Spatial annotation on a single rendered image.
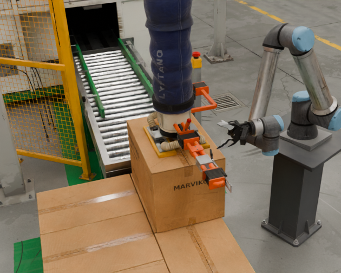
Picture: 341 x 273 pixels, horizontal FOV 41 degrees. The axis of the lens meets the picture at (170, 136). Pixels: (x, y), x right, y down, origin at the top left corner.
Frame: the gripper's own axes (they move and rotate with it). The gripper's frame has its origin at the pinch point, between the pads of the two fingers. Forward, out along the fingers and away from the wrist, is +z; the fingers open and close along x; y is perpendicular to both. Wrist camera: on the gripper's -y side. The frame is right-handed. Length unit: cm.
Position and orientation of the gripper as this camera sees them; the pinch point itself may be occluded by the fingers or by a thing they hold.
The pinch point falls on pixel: (216, 137)
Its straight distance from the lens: 234.6
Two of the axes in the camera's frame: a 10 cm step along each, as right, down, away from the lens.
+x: -0.4, -8.6, -5.2
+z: -9.6, 1.9, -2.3
